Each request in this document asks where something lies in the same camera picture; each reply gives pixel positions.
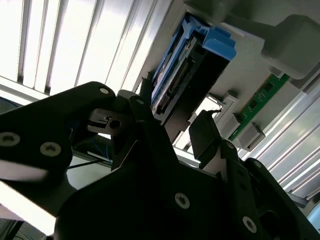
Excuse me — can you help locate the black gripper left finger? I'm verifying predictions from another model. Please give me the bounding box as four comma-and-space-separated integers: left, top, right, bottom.
0, 78, 198, 223

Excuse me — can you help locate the hard disk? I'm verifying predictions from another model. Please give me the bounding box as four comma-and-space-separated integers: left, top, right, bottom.
149, 12, 238, 143

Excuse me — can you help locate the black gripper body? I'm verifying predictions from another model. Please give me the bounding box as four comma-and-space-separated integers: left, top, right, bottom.
53, 159, 241, 240

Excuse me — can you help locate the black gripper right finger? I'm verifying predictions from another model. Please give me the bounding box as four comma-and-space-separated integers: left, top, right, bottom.
188, 109, 320, 240

